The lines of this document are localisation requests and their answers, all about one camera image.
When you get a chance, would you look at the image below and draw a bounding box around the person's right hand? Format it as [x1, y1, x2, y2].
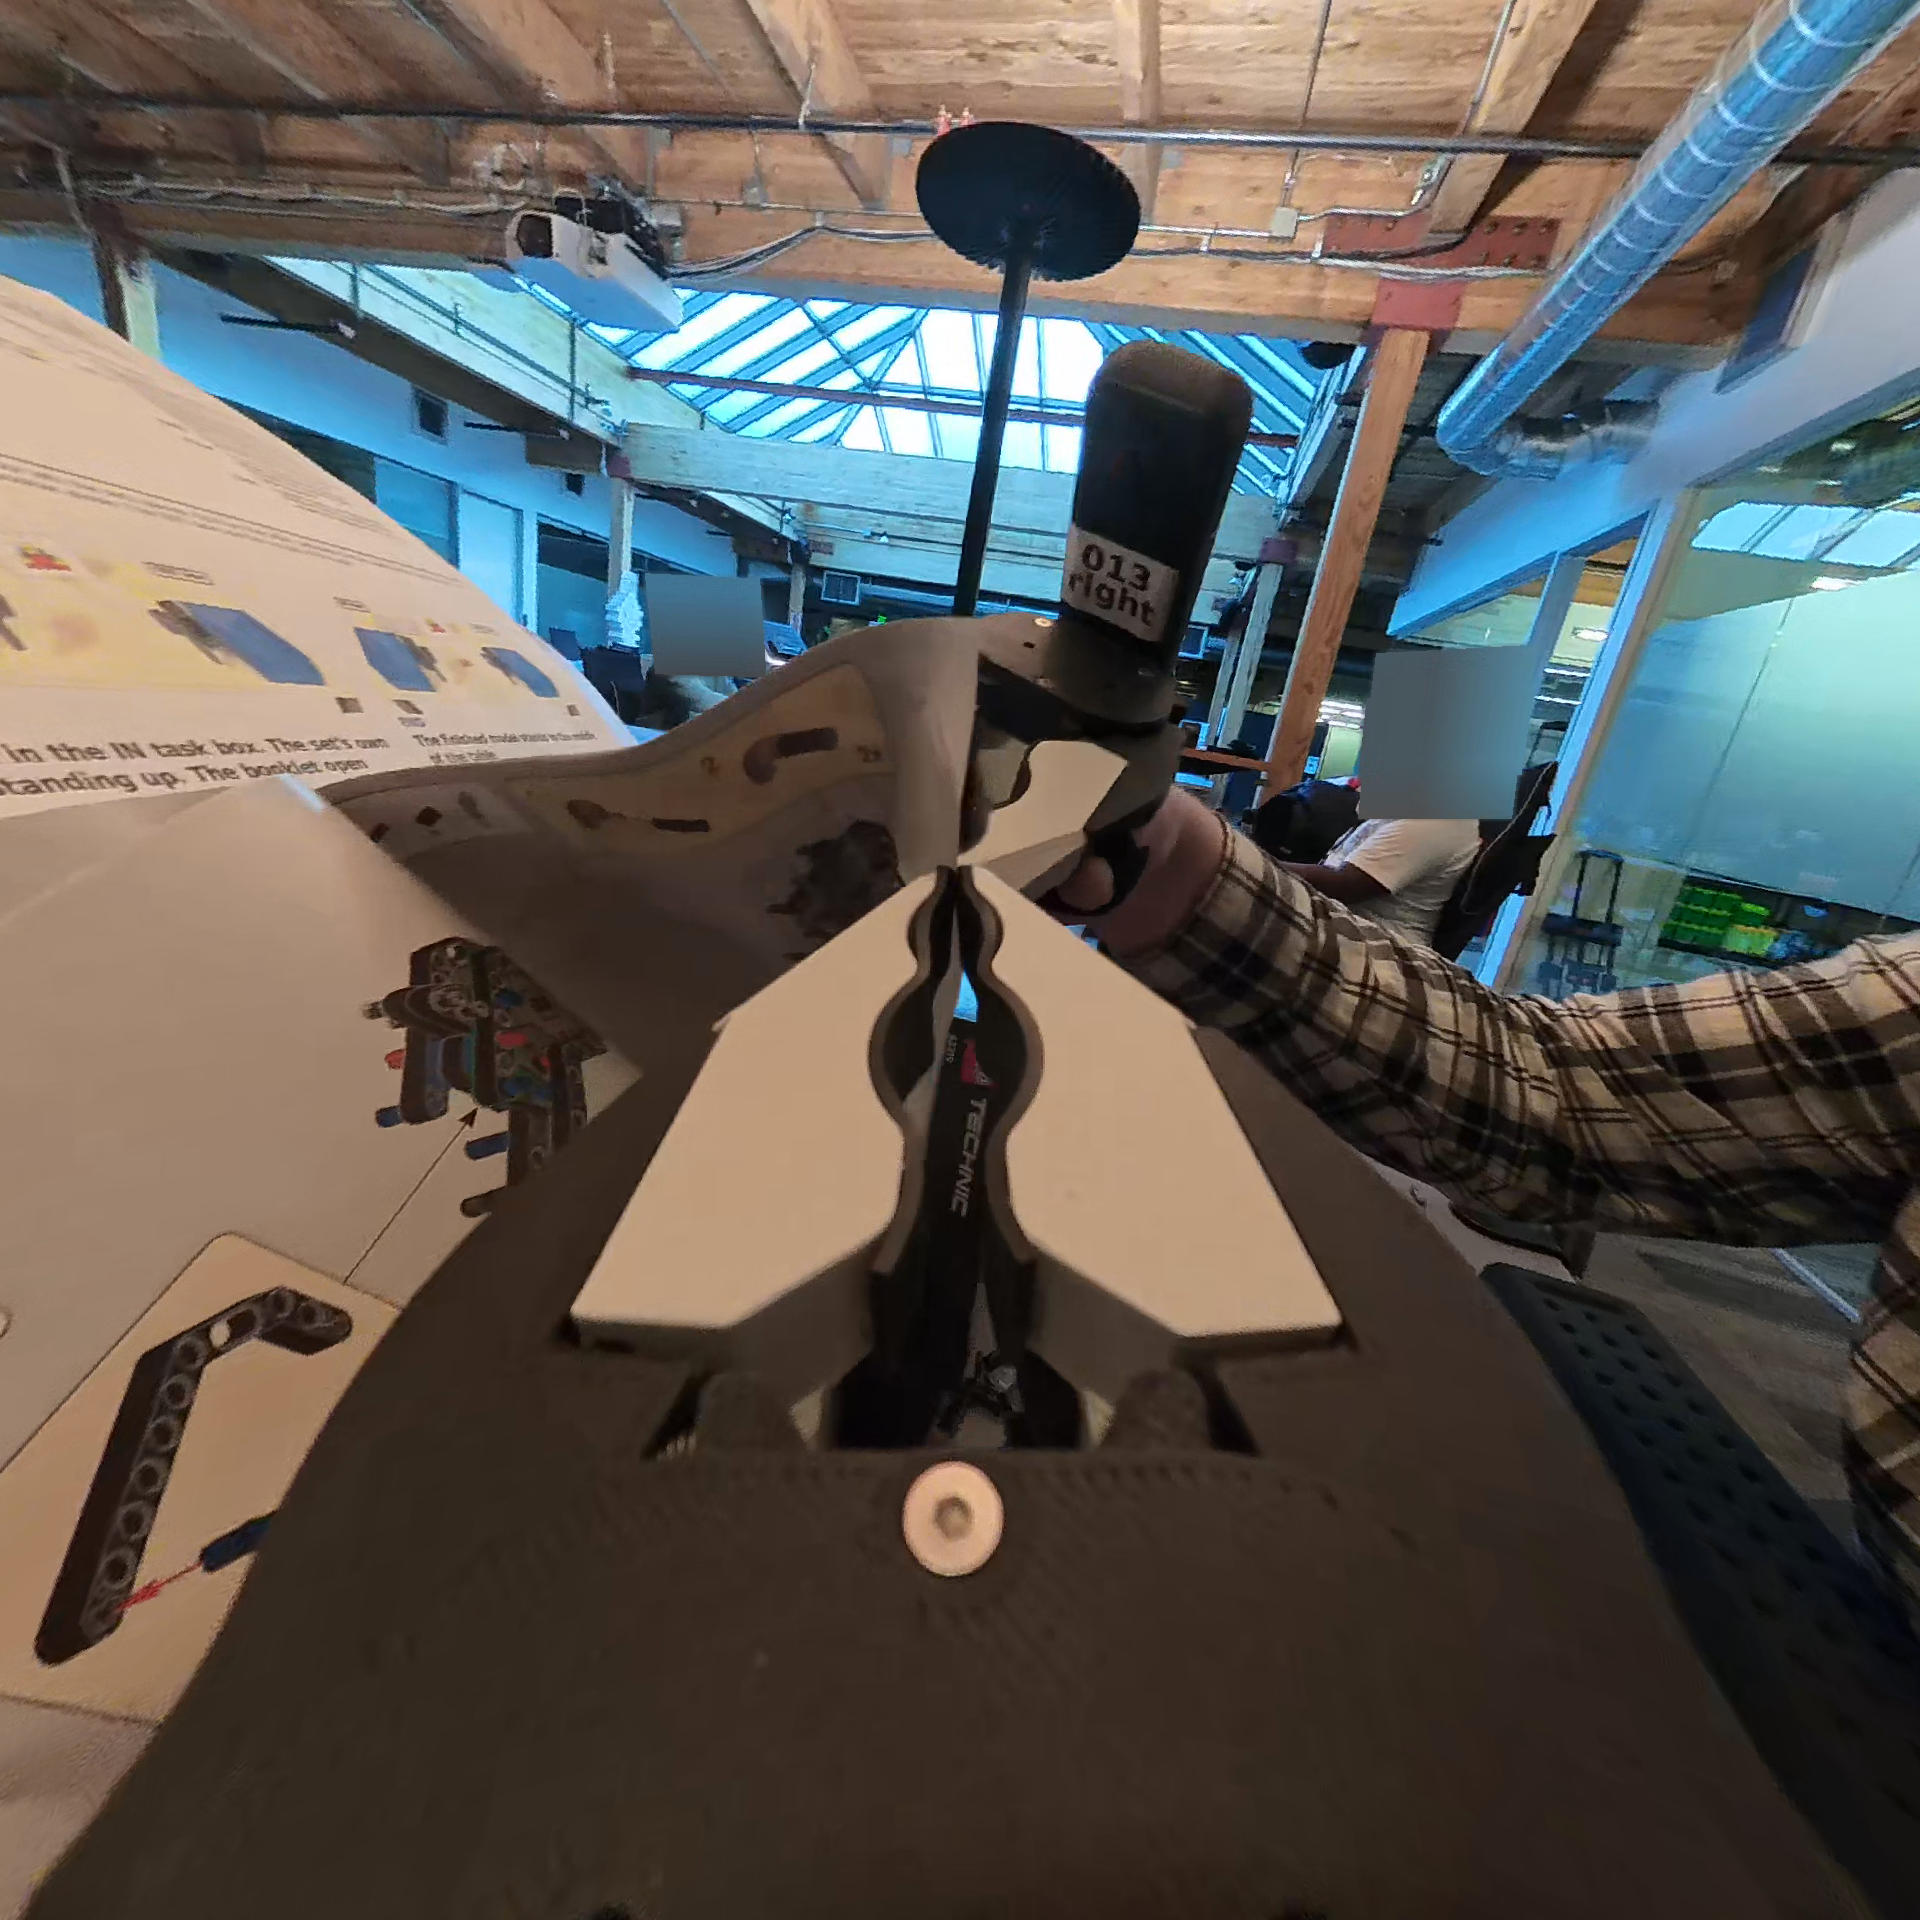
[1102, 787, 1226, 963]

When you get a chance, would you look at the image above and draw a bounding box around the white ceiling projector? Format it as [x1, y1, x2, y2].
[503, 188, 684, 337]

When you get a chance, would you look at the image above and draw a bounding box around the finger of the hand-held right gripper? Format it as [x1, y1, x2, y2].
[967, 742, 1129, 903]

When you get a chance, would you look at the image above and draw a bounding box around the printed instruction sheet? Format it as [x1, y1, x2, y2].
[0, 276, 641, 819]

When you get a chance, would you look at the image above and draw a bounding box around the instruction booklet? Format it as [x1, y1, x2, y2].
[0, 615, 975, 1729]

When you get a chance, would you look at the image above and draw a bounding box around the black disc on pole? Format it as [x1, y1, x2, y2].
[915, 129, 1142, 617]

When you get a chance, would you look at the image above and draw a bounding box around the silver ventilation duct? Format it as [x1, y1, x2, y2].
[1438, 0, 1920, 479]

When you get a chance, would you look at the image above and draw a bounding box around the person's plaid shirt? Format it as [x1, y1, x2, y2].
[1843, 1245, 1920, 1606]

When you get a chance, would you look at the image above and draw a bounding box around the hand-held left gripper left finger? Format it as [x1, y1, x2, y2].
[570, 866, 965, 1449]

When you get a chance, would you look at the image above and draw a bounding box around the printed toy truck box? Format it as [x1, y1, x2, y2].
[884, 1035, 1038, 1443]

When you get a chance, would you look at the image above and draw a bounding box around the slim wooden post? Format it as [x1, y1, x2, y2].
[1259, 322, 1434, 805]

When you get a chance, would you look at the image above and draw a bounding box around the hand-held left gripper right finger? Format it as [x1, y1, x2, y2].
[967, 866, 1345, 1444]

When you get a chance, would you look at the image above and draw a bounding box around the person's right forearm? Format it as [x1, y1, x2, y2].
[1155, 815, 1920, 1249]

